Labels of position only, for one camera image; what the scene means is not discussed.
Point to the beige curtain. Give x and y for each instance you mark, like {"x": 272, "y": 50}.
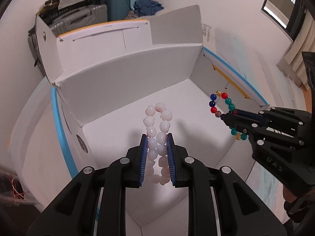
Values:
{"x": 297, "y": 54}

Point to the person's right hand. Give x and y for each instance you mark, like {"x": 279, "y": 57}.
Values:
{"x": 288, "y": 196}

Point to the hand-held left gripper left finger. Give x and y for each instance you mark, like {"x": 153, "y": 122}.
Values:
{"x": 143, "y": 159}

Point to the white cardboard box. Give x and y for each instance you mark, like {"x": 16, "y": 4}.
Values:
{"x": 123, "y": 78}

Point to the window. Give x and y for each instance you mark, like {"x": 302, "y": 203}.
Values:
{"x": 280, "y": 2}

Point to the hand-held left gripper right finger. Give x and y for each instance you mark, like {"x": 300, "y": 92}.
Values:
{"x": 171, "y": 159}

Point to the teal suitcase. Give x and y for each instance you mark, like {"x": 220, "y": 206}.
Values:
{"x": 115, "y": 2}

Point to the dark blue clothes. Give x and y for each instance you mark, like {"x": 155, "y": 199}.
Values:
{"x": 147, "y": 7}

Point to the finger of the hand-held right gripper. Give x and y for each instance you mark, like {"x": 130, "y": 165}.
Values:
{"x": 246, "y": 125}
{"x": 283, "y": 116}

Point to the grey suitcase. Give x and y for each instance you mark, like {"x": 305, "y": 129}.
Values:
{"x": 73, "y": 17}

